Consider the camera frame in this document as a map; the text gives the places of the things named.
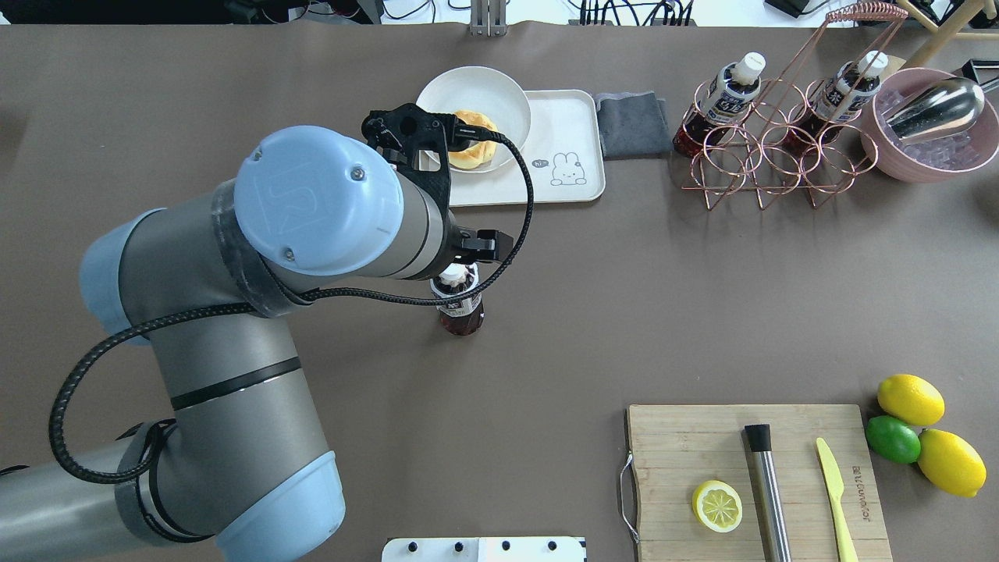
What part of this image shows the glazed donut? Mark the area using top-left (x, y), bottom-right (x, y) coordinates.
top-left (447, 109), bottom-right (497, 170)

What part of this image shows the yellow lemon upper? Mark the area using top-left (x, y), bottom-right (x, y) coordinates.
top-left (876, 373), bottom-right (946, 427)

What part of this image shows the copper wire bottle rack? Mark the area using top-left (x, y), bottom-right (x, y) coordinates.
top-left (677, 2), bottom-right (908, 210)

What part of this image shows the wooden cup stand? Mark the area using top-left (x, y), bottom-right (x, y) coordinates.
top-left (884, 1), bottom-right (998, 78)

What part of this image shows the green lime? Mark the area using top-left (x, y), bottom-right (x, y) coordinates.
top-left (865, 415), bottom-right (922, 464)

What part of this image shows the white tray bear drawing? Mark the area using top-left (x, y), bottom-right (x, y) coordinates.
top-left (450, 90), bottom-right (606, 208)

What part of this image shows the pink bowl of ice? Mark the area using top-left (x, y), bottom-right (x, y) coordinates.
top-left (859, 68), bottom-right (998, 183)

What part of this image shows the grey folded cloth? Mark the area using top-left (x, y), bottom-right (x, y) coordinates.
top-left (595, 91), bottom-right (672, 159)

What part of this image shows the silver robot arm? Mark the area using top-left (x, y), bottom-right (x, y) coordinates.
top-left (2, 115), bottom-right (531, 561)

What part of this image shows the tea bottle white cap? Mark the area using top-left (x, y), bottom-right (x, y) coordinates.
top-left (429, 263), bottom-right (485, 336)

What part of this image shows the yellow lemon lower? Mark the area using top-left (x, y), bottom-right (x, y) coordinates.
top-left (917, 429), bottom-right (987, 498)

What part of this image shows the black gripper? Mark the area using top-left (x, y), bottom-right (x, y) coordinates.
top-left (445, 226), bottom-right (515, 265)

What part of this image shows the wooden cutting board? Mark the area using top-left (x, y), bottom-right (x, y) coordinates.
top-left (627, 404), bottom-right (893, 561)

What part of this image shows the yellow lemon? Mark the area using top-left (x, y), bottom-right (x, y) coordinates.
top-left (876, 373), bottom-right (946, 427)
top-left (917, 429), bottom-right (987, 498)

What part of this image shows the tea bottle at edge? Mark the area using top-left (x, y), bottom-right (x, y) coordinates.
top-left (781, 51), bottom-right (889, 156)

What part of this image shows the aluminium frame post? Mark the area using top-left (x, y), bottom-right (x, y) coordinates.
top-left (468, 0), bottom-right (509, 37)

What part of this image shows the tea bottle in rack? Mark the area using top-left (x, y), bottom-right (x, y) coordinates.
top-left (672, 52), bottom-right (766, 158)

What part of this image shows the steel ice scoop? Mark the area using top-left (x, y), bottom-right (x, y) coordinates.
top-left (886, 59), bottom-right (997, 146)

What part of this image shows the yellow plastic knife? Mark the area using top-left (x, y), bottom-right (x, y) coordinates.
top-left (815, 437), bottom-right (859, 562)

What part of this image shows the half lemon slice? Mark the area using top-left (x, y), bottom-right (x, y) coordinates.
top-left (690, 479), bottom-right (743, 533)

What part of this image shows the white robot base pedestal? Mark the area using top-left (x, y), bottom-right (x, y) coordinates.
top-left (381, 535), bottom-right (588, 561)

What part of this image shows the white round plate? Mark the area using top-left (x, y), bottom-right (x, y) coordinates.
top-left (415, 66), bottom-right (531, 150)

